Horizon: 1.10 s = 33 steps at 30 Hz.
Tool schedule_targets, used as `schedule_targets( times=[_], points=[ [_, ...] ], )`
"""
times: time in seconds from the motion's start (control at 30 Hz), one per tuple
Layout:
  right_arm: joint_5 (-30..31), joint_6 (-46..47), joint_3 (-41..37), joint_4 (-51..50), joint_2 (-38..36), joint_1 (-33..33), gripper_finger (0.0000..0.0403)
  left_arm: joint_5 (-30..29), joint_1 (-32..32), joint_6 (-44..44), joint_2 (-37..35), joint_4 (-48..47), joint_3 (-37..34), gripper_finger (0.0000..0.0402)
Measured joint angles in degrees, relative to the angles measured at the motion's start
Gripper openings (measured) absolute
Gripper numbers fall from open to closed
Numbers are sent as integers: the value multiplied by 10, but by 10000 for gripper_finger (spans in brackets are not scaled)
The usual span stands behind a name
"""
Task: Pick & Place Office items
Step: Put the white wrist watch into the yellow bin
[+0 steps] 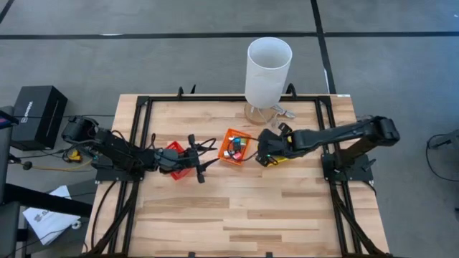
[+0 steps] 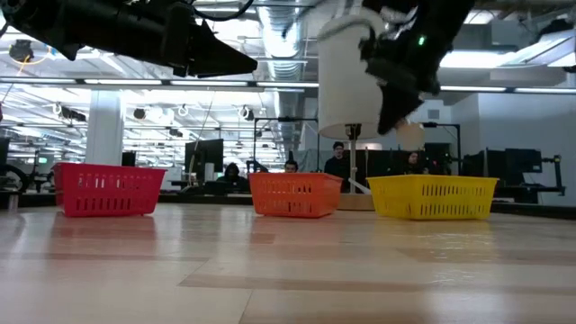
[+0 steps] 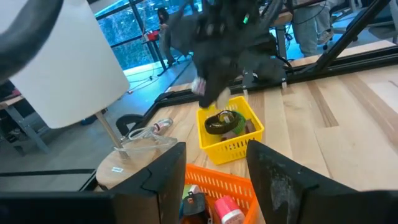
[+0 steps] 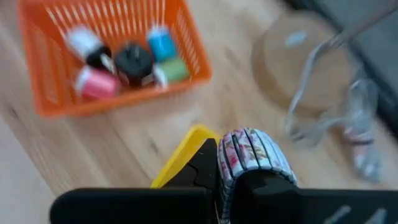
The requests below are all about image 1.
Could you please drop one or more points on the yellow black connector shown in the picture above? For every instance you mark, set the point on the yellow black connector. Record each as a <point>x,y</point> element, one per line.
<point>73,155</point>

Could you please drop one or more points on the small green tape roll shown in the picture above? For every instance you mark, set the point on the small green tape roll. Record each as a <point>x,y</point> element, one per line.
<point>244,142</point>

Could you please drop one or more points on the black side desk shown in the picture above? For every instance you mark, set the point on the black side desk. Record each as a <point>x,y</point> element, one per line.
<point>43,200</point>

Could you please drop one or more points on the white paper sheets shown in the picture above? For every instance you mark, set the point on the white paper sheets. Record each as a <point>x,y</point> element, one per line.
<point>50,218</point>

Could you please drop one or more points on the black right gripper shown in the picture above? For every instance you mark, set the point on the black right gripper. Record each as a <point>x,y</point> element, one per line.
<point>272,145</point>

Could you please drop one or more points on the black aluminium table frame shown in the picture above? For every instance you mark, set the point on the black aluminium table frame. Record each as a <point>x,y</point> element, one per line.
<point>233,98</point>

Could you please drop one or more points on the round black floor plug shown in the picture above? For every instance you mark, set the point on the round black floor plug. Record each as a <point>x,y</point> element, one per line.
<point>27,165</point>

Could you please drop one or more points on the red plastic basket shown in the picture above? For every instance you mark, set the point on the red plastic basket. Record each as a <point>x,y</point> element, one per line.
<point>175,147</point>

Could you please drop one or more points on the orange plastic basket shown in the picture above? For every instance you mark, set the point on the orange plastic basket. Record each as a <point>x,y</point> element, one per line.
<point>236,132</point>

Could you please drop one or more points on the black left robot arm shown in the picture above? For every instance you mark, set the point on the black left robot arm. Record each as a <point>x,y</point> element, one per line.
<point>118,154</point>

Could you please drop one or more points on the yellow plastic basket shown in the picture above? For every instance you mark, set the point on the yellow plastic basket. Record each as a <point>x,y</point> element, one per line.
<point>281,160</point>

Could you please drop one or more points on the round wooden lamp base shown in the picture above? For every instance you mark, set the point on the round wooden lamp base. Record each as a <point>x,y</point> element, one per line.
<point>255,116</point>

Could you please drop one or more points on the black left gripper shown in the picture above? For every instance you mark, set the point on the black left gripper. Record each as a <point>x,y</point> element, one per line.
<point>179,159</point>

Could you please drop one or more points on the small white tape roll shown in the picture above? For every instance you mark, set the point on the small white tape roll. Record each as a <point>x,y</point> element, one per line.
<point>226,154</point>

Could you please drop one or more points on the red green small item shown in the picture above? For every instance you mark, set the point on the red green small item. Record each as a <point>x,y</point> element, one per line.
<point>236,155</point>

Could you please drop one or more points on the dark blue device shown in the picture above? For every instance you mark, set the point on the dark blue device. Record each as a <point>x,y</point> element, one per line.
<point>5,122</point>

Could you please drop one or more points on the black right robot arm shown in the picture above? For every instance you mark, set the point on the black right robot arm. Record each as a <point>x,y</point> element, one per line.
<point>340,134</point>

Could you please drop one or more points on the black cardboard box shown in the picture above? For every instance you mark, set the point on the black cardboard box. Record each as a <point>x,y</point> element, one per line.
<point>39,116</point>

